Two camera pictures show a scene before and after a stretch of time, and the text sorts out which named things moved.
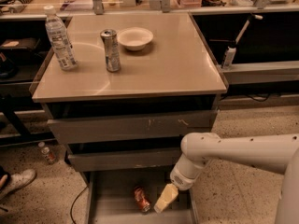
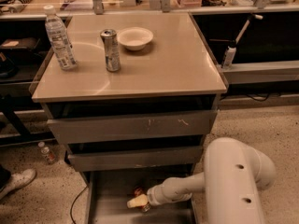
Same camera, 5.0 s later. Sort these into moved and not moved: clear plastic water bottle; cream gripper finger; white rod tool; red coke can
Moved: cream gripper finger
Not moved: red coke can; white rod tool; clear plastic water bottle
